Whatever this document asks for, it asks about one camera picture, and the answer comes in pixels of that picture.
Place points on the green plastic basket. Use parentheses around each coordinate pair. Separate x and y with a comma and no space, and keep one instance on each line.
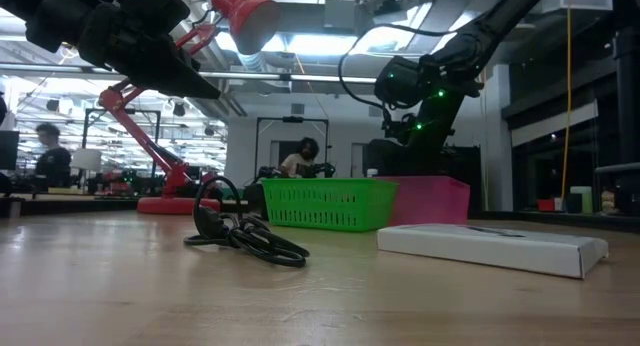
(330,206)

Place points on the small figurine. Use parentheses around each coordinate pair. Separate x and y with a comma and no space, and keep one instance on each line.
(608,202)

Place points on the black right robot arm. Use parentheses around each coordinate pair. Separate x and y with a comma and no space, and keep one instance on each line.
(500,16)

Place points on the black vertical post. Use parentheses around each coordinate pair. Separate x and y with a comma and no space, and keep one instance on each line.
(626,111)

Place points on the pink plastic bin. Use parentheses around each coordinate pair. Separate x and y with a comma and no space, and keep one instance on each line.
(435,201)

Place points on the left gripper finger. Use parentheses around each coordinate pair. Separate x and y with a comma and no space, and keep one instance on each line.
(175,76)

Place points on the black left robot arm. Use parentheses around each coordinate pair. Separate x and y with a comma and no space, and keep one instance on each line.
(50,16)

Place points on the dark monitor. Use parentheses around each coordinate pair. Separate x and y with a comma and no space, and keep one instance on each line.
(8,150)

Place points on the person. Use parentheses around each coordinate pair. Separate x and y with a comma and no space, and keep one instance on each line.
(299,163)
(52,161)

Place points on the black metal frame stand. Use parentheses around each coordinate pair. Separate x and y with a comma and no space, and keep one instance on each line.
(292,119)

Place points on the grey ceiling box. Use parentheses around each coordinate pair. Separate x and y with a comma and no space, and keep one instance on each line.
(340,13)

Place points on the red desk lamp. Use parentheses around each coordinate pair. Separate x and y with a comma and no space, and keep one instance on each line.
(245,16)

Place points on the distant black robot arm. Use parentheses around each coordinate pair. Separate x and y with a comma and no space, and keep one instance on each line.
(325,170)
(267,173)

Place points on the white cup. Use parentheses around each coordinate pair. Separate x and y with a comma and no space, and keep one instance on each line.
(371,173)

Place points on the white square card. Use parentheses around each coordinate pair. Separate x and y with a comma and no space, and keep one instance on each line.
(480,248)

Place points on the long ceiling light bar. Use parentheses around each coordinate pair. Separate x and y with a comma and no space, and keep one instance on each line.
(300,77)

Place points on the pale green container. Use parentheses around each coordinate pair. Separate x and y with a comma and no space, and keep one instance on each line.
(582,198)

